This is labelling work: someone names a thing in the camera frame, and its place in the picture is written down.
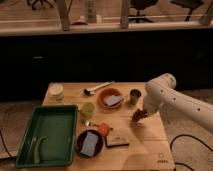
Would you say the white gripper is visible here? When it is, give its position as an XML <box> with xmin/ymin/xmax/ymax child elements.
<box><xmin>143</xmin><ymin>101</ymin><xmax>160</xmax><ymax>116</ymax></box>

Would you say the bunch of dark grapes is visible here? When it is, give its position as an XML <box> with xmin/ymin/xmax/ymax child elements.
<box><xmin>132</xmin><ymin>109</ymin><xmax>148</xmax><ymax>122</ymax></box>

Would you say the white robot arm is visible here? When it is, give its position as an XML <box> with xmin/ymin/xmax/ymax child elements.
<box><xmin>143</xmin><ymin>73</ymin><xmax>213</xmax><ymax>134</ymax></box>

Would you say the dark plastic cup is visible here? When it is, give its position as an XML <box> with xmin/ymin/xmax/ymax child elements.
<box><xmin>130</xmin><ymin>89</ymin><xmax>141</xmax><ymax>105</ymax></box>

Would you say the small green cup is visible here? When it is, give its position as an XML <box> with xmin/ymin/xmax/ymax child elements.
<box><xmin>81</xmin><ymin>103</ymin><xmax>95</xmax><ymax>117</ymax></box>

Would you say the grey sponge in orange bowl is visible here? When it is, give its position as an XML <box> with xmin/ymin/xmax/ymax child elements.
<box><xmin>104</xmin><ymin>95</ymin><xmax>122</xmax><ymax>106</ymax></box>

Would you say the orange bowl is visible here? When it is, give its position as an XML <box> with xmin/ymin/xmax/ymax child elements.
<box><xmin>97</xmin><ymin>88</ymin><xmax>124</xmax><ymax>109</ymax></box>

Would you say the brown rectangular block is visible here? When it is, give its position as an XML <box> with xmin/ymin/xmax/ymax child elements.
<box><xmin>105</xmin><ymin>134</ymin><xmax>130</xmax><ymax>148</ymax></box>

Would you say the small orange fruit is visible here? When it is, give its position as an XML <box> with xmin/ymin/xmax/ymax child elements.
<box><xmin>98</xmin><ymin>123</ymin><xmax>110</xmax><ymax>136</ymax></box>

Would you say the grey sponge on plate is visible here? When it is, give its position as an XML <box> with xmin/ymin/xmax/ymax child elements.
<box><xmin>81</xmin><ymin>132</ymin><xmax>98</xmax><ymax>157</ymax></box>

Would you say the dark round plate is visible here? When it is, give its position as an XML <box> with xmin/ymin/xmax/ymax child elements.
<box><xmin>76</xmin><ymin>129</ymin><xmax>103</xmax><ymax>158</ymax></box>

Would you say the green plastic tray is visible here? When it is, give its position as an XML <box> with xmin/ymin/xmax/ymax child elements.
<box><xmin>15</xmin><ymin>105</ymin><xmax>78</xmax><ymax>168</ymax></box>

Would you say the black office chair centre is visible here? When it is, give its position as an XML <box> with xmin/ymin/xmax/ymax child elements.
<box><xmin>129</xmin><ymin>0</ymin><xmax>158</xmax><ymax>23</ymax></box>

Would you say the black office chair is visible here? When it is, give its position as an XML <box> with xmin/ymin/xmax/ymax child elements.
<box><xmin>26</xmin><ymin>0</ymin><xmax>53</xmax><ymax>10</ymax></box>
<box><xmin>129</xmin><ymin>0</ymin><xmax>158</xmax><ymax>23</ymax></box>
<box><xmin>171</xmin><ymin>0</ymin><xmax>204</xmax><ymax>21</ymax></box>

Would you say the black office chair right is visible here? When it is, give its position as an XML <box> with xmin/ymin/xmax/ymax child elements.
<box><xmin>171</xmin><ymin>0</ymin><xmax>204</xmax><ymax>21</ymax></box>

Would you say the green vegetable in tray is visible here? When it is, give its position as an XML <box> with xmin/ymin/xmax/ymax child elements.
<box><xmin>33</xmin><ymin>136</ymin><xmax>47</xmax><ymax>164</ymax></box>

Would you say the black office chair left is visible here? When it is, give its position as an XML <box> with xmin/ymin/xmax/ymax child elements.
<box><xmin>26</xmin><ymin>0</ymin><xmax>53</xmax><ymax>10</ymax></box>

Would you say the black cable right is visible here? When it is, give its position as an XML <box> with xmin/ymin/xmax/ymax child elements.
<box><xmin>169</xmin><ymin>133</ymin><xmax>213</xmax><ymax>171</ymax></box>

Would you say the black cable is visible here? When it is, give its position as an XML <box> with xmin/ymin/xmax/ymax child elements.
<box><xmin>169</xmin><ymin>133</ymin><xmax>213</xmax><ymax>171</ymax></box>
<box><xmin>0</xmin><ymin>129</ymin><xmax>16</xmax><ymax>163</ymax></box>

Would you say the wooden post centre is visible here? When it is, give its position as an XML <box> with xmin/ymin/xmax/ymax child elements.
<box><xmin>120</xmin><ymin>0</ymin><xmax>131</xmax><ymax>29</ymax></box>

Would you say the wooden post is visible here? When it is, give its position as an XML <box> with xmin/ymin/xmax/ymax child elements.
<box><xmin>120</xmin><ymin>0</ymin><xmax>131</xmax><ymax>29</ymax></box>
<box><xmin>199</xmin><ymin>0</ymin><xmax>213</xmax><ymax>26</ymax></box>
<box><xmin>56</xmin><ymin>0</ymin><xmax>70</xmax><ymax>31</ymax></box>

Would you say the wooden post right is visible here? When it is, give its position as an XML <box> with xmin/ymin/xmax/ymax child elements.
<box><xmin>199</xmin><ymin>0</ymin><xmax>213</xmax><ymax>26</ymax></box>

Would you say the wooden post left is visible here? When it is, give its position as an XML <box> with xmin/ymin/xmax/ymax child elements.
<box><xmin>56</xmin><ymin>0</ymin><xmax>70</xmax><ymax>31</ymax></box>

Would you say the black cable left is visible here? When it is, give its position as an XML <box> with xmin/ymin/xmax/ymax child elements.
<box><xmin>0</xmin><ymin>129</ymin><xmax>16</xmax><ymax>163</ymax></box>

